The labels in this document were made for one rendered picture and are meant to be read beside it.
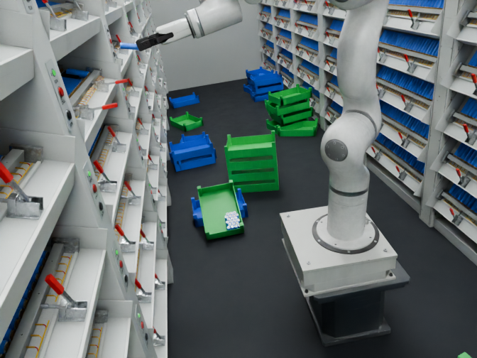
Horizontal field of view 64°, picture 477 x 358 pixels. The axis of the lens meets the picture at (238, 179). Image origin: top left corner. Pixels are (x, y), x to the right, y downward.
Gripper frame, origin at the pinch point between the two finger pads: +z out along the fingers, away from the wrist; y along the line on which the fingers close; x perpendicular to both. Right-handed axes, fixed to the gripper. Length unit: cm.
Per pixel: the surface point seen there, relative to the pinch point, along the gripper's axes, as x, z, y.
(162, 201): 85, 32, -60
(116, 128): 23.7, 22.0, -7.3
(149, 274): 66, 27, 23
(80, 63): -0.5, 22.9, -8.9
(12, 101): -4, 17, 61
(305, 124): 119, -79, -167
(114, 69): 5.2, 13.7, -9.0
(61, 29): -11.7, 10.8, 36.4
